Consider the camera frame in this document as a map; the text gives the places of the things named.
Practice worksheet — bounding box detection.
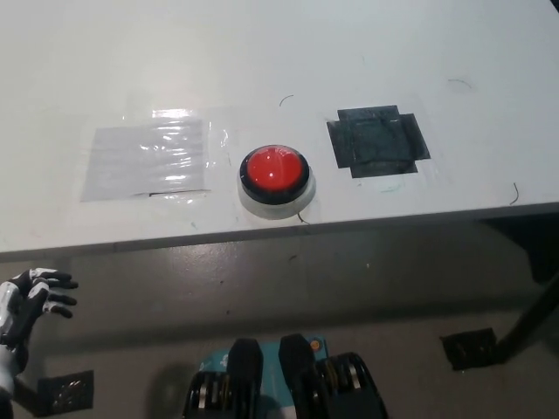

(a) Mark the black floor tape square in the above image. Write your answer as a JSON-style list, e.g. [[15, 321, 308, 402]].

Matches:
[[37, 369, 95, 416], [439, 327, 508, 372]]

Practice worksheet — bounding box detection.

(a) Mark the black tape patch on table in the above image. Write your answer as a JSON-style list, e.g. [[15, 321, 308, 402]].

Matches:
[[326, 104, 433, 180]]

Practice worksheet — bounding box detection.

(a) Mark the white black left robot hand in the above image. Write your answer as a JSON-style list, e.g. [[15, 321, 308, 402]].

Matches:
[[0, 266, 79, 377]]

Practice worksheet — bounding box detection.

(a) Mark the clear plastic tape film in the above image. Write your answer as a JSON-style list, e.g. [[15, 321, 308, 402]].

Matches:
[[79, 107, 231, 204]]

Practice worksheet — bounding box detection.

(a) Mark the white paper sheet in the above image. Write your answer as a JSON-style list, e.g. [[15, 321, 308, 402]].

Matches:
[[79, 118, 214, 203]]

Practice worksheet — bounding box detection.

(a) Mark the red dome push button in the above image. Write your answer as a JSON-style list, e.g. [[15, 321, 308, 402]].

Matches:
[[236, 143, 316, 221]]

